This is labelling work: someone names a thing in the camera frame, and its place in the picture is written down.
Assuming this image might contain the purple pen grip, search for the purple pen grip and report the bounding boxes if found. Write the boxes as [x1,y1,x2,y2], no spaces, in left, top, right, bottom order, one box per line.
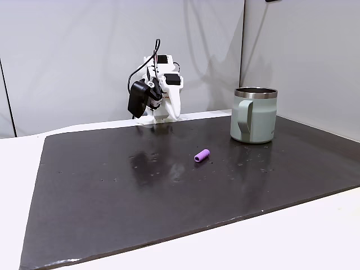
[193,148,211,163]

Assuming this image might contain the mint green steel mug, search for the mint green steel mug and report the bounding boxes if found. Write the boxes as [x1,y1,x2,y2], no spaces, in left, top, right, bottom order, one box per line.
[229,87,278,145]

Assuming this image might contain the black table mat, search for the black table mat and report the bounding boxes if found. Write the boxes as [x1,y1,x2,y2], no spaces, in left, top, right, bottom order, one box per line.
[18,115,360,270]

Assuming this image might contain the black oval camera box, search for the black oval camera box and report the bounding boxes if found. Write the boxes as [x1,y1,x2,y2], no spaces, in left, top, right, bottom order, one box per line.
[128,79,152,119]

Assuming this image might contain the black camera cable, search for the black camera cable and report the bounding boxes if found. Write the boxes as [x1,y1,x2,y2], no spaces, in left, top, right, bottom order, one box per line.
[127,38,161,98]

